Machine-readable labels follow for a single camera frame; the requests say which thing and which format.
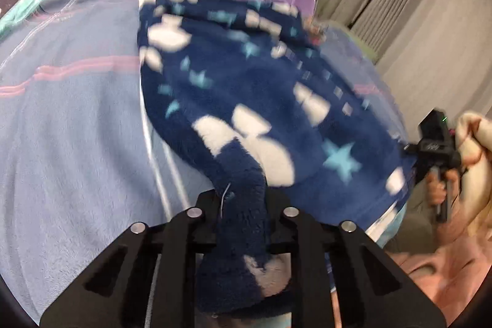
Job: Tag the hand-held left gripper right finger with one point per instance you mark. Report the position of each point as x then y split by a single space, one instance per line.
282 220

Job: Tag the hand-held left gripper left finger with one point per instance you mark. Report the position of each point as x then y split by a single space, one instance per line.
205 214

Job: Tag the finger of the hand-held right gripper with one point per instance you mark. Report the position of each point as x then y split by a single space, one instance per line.
409 149

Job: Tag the navy star print fleece garment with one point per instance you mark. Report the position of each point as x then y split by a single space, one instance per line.
246 113

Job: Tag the person's right forearm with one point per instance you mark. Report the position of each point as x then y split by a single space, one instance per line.
474 143

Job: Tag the person's right hand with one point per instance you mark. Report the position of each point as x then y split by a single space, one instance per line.
435 191

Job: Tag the green cloth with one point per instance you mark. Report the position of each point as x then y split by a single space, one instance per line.
365 45

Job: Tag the person's pink fleece clothing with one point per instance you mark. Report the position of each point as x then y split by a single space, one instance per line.
442 266

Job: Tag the grey pleated curtain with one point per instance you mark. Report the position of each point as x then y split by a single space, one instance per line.
419 16

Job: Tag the folded colourful print garment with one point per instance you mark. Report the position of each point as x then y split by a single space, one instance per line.
316 31

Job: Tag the blue striped blanket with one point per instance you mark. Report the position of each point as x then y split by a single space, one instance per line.
73 128

